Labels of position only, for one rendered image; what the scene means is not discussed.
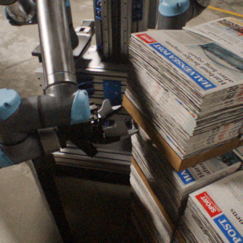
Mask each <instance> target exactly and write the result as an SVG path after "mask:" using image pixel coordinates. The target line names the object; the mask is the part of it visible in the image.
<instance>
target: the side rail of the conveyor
mask: <svg viewBox="0 0 243 243"><path fill-rule="evenodd" d="M25 163H26V164H27V166H29V167H30V168H31V170H32V171H33V172H34V173H35V175H36V176H37V177H39V176H41V175H42V174H43V173H45V172H46V171H48V170H49V169H51V167H50V164H49V160H48V157H47V155H45V156H41V157H39V158H34V159H31V160H29V161H26V162H25Z"/></svg>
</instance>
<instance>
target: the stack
mask: <svg viewBox="0 0 243 243"><path fill-rule="evenodd" d="M131 122H132V127H133V128H132V129H139V131H138V132H137V133H136V134H134V135H132V137H131V140H132V146H133V147H132V154H133V159H134V160H135V162H136V164H137V165H138V166H139V168H140V170H141V172H142V174H143V175H144V176H145V178H146V179H147V181H148V183H149V184H150V185H151V187H152V189H153V191H154V192H155V194H156V195H157V197H158V199H159V200H160V202H161V204H162V206H163V207H164V209H165V211H166V212H167V213H168V215H169V218H170V219H171V221H172V222H173V224H174V226H177V225H178V226H177V228H178V231H179V232H180V234H181V235H182V237H183V239H184V240H185V242H186V243H243V145H242V146H239V147H238V148H236V149H233V150H232V151H230V152H227V153H225V154H223V155H221V156H218V157H214V158H212V159H209V160H207V161H205V162H202V163H200V164H197V165H195V166H193V167H191V168H188V169H186V170H183V171H180V172H177V171H176V169H175V168H174V167H173V166H172V165H171V163H170V162H169V161H168V160H167V159H166V157H165V156H164V155H163V154H162V152H161V151H159V149H158V148H157V146H156V145H155V144H154V142H153V141H152V140H151V139H150V138H149V137H148V136H147V134H146V133H145V132H144V131H143V130H142V128H141V127H140V126H139V125H138V123H137V122H136V121H135V120H134V119H133V118H132V120H131ZM130 169H131V173H130V184H131V188H130V191H131V195H132V197H133V198H134V200H135V202H136V204H137V205H138V207H139V210H140V211H141V213H142V214H143V216H144V218H145V219H146V221H147V223H148V225H149V227H150V228H151V230H152V232H153V234H154V235H155V237H156V239H157V242H158V243H180V242H179V240H178V239H177V237H176V235H175V233H176V232H173V231H172V230H171V228H170V226H169V225H168V223H167V221H166V219H165V218H164V216H163V215H162V213H161V212H160V209H159V207H158V206H157V204H156V203H155V201H154V200H153V198H152V196H151V194H150V193H149V191H148V189H147V187H146V186H145V184H144V183H143V181H142V179H141V178H140V176H139V174H138V172H137V170H136V169H135V167H134V166H133V164H131V166H130ZM131 203H132V204H131V211H132V212H131V222H132V224H133V226H134V228H135V229H136V231H137V234H138V236H139V238H140V240H141V242H142V243H155V242H154V240H153V238H152V237H151V235H150V233H149V232H148V229H147V227H146V225H145V224H144V222H143V220H142V218H141V217H140V215H139V213H138V210H137V209H136V207H135V205H134V204H133V202H131ZM129 236H130V238H131V241H132V242H133V243H140V242H139V240H138V238H137V236H136V234H135V231H134V229H133V228H132V226H131V224H130V223H129Z"/></svg>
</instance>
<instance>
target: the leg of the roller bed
mask: <svg viewBox="0 0 243 243"><path fill-rule="evenodd" d="M31 172H32V175H33V177H34V180H35V182H36V185H37V187H38V189H39V192H40V194H41V196H42V198H43V201H44V203H45V206H46V209H47V212H48V214H49V216H50V219H51V221H52V223H53V226H54V228H55V230H56V233H57V235H58V237H59V239H60V242H61V243H74V239H73V237H72V233H71V230H70V228H69V224H68V222H67V219H66V216H65V211H64V208H63V205H62V202H61V199H60V196H59V193H58V190H57V187H56V184H55V181H54V178H53V174H52V171H51V170H50V169H49V170H48V171H46V172H45V173H43V174H42V175H41V176H39V177H37V176H36V175H35V173H34V172H33V171H32V170H31Z"/></svg>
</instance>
